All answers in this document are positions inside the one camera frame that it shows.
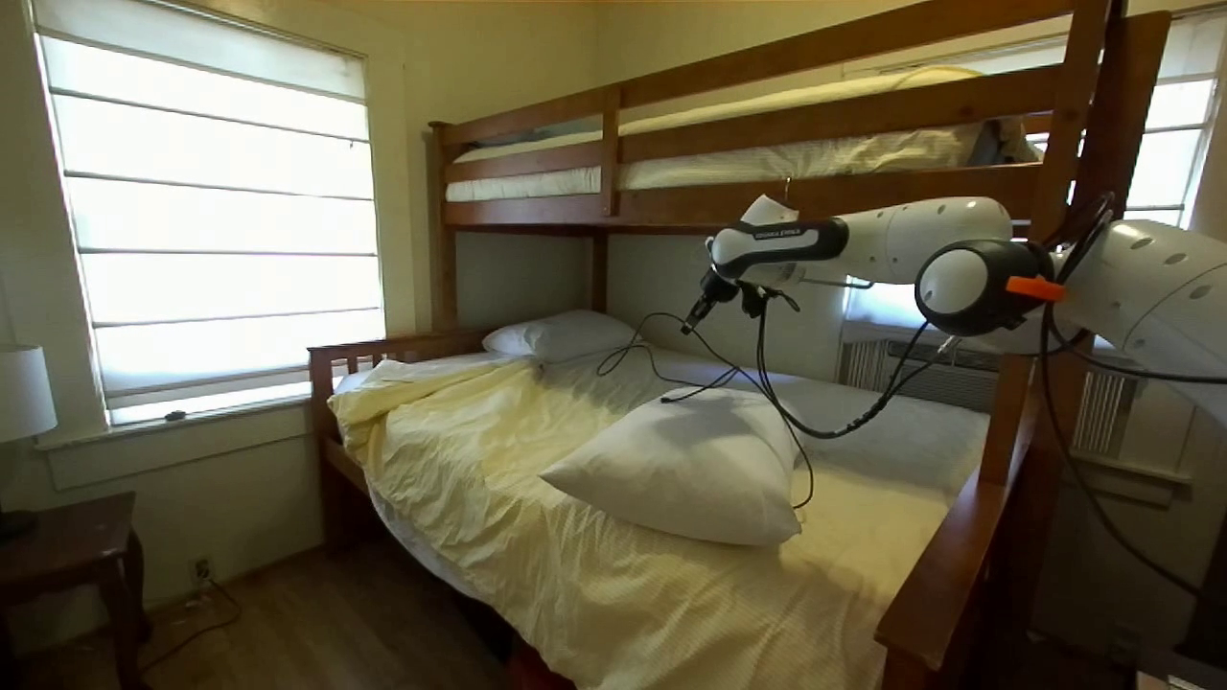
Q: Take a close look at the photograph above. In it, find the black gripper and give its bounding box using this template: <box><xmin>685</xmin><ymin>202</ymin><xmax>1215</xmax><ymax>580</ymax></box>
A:
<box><xmin>678</xmin><ymin>268</ymin><xmax>743</xmax><ymax>332</ymax></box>

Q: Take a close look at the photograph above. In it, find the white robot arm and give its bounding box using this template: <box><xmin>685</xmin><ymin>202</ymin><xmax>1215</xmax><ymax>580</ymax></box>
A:
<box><xmin>685</xmin><ymin>194</ymin><xmax>1227</xmax><ymax>422</ymax></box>

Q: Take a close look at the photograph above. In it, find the white back pillow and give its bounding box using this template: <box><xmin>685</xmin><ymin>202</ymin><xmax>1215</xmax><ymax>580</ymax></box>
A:
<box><xmin>483</xmin><ymin>311</ymin><xmax>631</xmax><ymax>360</ymax></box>

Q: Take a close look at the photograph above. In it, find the large white front pillow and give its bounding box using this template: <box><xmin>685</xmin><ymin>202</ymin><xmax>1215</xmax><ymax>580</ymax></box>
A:
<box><xmin>541</xmin><ymin>391</ymin><xmax>797</xmax><ymax>550</ymax></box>

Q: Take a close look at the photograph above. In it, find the yellow bed comforter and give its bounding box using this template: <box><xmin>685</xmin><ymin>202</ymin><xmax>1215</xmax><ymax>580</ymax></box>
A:
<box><xmin>328</xmin><ymin>355</ymin><xmax>947</xmax><ymax>690</ymax></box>

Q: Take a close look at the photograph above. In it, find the upper bunk mattress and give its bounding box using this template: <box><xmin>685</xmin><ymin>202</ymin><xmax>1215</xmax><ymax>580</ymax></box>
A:
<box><xmin>443</xmin><ymin>67</ymin><xmax>1039</xmax><ymax>202</ymax></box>

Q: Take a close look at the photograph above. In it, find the white radiator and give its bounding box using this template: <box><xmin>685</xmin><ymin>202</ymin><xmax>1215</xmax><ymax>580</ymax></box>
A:
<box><xmin>840</xmin><ymin>332</ymin><xmax>1141</xmax><ymax>458</ymax></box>

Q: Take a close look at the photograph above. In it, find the white window blind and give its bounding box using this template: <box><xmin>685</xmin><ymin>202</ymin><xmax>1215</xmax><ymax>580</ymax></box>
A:
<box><xmin>31</xmin><ymin>0</ymin><xmax>384</xmax><ymax>427</ymax></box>

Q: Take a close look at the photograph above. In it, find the right window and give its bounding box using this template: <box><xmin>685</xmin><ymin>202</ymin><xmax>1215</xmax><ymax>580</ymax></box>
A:
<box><xmin>840</xmin><ymin>0</ymin><xmax>1227</xmax><ymax>340</ymax></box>

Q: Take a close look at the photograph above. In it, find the white table lamp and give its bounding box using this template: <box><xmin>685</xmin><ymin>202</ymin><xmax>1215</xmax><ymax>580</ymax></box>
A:
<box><xmin>0</xmin><ymin>344</ymin><xmax>58</xmax><ymax>460</ymax></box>

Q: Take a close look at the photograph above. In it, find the dark wooden nightstand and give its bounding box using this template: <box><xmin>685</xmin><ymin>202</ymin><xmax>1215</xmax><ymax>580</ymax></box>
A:
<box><xmin>0</xmin><ymin>495</ymin><xmax>153</xmax><ymax>690</ymax></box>

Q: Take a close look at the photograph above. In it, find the wooden bunk bed frame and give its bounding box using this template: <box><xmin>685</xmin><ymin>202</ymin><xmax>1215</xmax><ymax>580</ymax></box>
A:
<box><xmin>311</xmin><ymin>0</ymin><xmax>1168</xmax><ymax>690</ymax></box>

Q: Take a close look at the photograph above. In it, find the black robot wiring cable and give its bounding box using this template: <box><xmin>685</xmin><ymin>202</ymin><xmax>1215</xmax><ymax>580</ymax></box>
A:
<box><xmin>741</xmin><ymin>188</ymin><xmax>1227</xmax><ymax>607</ymax></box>

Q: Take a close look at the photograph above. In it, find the floor power cord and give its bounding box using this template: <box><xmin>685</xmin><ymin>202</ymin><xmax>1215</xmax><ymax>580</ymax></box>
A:
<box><xmin>139</xmin><ymin>555</ymin><xmax>245</xmax><ymax>674</ymax></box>

